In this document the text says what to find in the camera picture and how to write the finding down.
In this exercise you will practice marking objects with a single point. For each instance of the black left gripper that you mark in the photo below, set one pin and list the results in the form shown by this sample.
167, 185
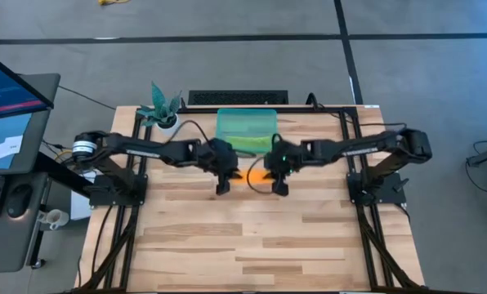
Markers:
223, 159

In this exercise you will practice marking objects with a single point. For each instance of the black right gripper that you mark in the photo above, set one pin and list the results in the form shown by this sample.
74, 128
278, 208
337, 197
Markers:
286, 157

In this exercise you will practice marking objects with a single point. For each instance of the orange microfiber towel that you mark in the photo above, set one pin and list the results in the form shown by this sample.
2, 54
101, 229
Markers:
256, 176

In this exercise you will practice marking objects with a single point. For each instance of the green microfiber towel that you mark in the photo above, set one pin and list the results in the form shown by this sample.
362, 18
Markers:
249, 143

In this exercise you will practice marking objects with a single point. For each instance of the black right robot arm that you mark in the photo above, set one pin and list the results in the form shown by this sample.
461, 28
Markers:
349, 147

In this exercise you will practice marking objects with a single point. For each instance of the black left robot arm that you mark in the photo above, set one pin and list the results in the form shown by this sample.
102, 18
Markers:
145, 147

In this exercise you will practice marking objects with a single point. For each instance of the teal plastic basket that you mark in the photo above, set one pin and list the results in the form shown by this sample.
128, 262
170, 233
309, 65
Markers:
243, 122

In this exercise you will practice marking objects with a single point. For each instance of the snake plant in white pot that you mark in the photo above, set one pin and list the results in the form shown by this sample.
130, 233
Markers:
162, 110

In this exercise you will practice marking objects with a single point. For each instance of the white box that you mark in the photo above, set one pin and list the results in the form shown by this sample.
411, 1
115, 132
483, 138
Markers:
80, 206

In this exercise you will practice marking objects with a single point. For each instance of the white cup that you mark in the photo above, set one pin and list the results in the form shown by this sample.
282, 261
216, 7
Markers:
55, 218

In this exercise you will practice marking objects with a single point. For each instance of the grey computer desk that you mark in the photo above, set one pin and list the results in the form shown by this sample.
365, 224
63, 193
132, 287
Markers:
43, 134

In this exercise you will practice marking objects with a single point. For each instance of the black computer mouse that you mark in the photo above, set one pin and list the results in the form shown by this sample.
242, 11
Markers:
19, 198

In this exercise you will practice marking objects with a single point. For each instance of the white paper note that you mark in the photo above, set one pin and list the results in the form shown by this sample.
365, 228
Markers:
8, 147

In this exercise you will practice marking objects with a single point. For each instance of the computer monitor with blue screen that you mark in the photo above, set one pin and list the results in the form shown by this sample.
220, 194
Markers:
6, 90

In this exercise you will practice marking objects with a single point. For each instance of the black aluminium table frame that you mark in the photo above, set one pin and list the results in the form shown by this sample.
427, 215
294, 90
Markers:
309, 110

